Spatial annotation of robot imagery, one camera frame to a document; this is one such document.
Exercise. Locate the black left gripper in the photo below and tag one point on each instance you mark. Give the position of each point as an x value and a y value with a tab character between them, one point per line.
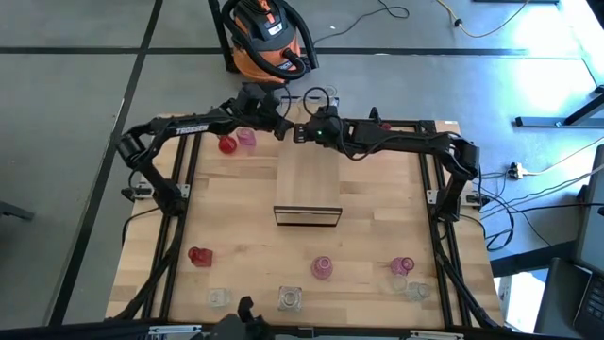
284	130

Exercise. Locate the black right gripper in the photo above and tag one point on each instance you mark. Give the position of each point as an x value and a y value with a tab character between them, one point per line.
302	133

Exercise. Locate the pink ribbed glass jar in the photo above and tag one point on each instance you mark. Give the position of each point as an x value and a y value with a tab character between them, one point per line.
246	137

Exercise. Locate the red round glass vase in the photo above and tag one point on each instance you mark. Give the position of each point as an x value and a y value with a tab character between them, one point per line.
227	145

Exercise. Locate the red glass bottle vase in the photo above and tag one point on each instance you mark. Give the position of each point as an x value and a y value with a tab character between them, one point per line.
386	126

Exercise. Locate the red square glass vase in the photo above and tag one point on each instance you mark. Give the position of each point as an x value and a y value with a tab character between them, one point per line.
202	257

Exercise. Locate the small pink glass vase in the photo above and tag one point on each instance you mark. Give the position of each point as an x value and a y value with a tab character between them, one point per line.
401	266

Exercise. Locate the clear cut-glass square vase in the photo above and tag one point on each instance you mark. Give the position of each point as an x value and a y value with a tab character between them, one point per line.
290	299

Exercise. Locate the clear round glass vase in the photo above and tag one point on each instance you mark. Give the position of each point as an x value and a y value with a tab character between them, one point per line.
418	292
397	284

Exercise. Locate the small clear square vase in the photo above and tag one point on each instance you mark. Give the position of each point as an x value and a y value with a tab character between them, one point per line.
219	297

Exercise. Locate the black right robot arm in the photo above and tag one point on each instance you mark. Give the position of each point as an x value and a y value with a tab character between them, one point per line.
410	139

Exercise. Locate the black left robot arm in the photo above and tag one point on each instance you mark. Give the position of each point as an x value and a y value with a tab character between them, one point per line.
193	128

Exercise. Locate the orange and black shop vacuum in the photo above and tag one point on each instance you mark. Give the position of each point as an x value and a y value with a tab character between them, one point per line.
307	40

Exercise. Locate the black stand leg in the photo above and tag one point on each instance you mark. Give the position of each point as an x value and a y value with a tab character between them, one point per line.
221	35

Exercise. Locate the tall pink glass bottle vase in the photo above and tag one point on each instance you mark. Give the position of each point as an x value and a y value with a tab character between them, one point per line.
322	267

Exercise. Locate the white power strip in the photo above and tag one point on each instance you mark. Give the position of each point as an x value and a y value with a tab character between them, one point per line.
516	169

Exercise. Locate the grey desk leg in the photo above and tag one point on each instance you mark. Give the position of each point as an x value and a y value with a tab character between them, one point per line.
542	121

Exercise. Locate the dark furniture foot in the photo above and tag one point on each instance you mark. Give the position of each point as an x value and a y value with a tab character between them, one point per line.
14	211

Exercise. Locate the dark computer monitor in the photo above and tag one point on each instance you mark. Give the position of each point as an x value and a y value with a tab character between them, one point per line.
592	226

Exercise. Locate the black keyboard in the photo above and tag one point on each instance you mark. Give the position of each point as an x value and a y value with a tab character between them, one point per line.
592	302

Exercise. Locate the wooden shelf black frame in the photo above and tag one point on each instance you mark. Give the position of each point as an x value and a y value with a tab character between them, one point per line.
307	179

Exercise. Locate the black aluminium table frame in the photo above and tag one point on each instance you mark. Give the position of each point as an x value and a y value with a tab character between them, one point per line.
427	126

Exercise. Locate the silver metal bracket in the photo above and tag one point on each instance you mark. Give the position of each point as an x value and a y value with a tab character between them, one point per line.
174	329
436	334

